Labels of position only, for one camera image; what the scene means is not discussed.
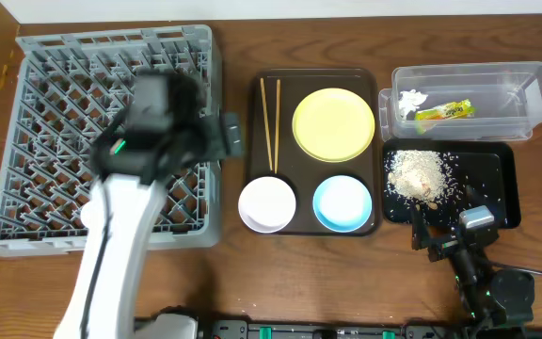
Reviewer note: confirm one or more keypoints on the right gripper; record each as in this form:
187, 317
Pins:
443, 246

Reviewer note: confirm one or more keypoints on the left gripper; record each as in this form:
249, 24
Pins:
230, 135

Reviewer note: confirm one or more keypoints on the rice food scraps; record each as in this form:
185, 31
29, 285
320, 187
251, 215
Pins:
435, 182

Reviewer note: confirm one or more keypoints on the wooden chopstick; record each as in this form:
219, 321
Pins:
266, 125
277, 127

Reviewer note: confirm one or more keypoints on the white pink bowl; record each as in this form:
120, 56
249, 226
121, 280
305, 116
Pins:
267, 205

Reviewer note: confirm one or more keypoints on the light blue bowl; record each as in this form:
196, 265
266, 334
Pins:
342, 204

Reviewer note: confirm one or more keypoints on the green orange snack wrapper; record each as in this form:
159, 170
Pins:
452, 110

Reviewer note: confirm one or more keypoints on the white tissue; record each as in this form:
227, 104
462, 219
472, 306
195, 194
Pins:
410, 101

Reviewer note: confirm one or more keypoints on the yellow round plate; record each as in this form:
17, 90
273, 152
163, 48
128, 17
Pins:
333, 125

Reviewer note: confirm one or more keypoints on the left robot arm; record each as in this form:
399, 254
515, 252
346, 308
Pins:
126, 199

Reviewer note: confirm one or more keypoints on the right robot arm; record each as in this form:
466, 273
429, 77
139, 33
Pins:
498, 301

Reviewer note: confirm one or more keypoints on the black waste tray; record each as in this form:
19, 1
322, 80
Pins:
512, 218

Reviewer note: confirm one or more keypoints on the clear plastic waste bin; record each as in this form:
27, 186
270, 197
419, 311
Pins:
475, 101

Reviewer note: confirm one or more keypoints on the grey dishwasher rack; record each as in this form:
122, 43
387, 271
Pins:
69, 89

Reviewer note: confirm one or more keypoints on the dark brown serving tray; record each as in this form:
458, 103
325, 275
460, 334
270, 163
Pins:
302, 172

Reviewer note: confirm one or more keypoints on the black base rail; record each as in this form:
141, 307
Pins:
346, 330

